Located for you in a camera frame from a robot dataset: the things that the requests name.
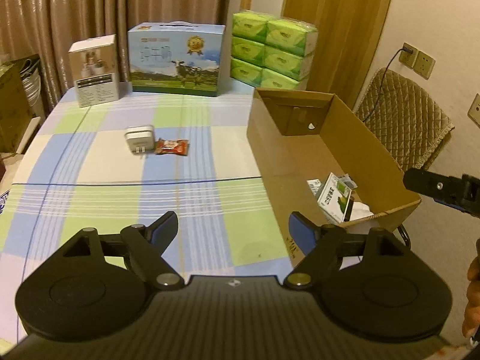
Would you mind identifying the green spray medicine box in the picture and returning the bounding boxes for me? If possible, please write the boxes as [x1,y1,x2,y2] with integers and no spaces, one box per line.
[316,173,352,224]

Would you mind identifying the white ointment box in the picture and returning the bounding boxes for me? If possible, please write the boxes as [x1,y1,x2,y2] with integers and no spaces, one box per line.
[307,179,323,197]

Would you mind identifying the red snack packet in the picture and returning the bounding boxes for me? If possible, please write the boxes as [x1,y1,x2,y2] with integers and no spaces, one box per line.
[154,139,189,156]

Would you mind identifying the white power adapter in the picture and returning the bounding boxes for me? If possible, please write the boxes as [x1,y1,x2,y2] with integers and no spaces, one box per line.
[124,124,155,155]

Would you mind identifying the person right hand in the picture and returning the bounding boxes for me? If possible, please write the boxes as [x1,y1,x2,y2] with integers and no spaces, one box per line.
[462,258,480,338]

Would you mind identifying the brown cardboard box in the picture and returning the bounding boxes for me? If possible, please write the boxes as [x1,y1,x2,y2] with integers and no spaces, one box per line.
[247,88,422,266]

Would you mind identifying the quilted brown chair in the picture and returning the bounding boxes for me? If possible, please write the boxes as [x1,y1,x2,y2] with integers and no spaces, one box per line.
[356,68,454,171]

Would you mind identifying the checkered bed sheet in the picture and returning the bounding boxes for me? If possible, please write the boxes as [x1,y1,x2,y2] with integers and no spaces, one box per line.
[1,80,291,351]

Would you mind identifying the brown boxes on floor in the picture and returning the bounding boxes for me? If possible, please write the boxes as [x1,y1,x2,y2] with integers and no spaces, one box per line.
[1,55,46,153]

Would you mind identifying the blue milk carton box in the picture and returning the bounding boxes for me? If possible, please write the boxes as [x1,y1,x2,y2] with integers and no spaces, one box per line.
[128,21,224,97]

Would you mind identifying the white product box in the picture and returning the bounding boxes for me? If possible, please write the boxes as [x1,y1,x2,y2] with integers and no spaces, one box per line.
[68,34,120,108]

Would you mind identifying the green tissue pack stack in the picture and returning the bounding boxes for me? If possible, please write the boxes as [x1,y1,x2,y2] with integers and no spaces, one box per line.
[230,10,318,90]

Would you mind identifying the brown curtain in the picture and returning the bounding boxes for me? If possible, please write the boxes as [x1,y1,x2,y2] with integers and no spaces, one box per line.
[1,0,229,111]

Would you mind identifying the wall power socket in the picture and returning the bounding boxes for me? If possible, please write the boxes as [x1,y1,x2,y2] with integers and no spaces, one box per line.
[399,42,418,68]

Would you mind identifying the black charger cable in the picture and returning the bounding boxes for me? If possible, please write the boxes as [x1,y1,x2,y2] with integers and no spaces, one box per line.
[361,46,413,124]

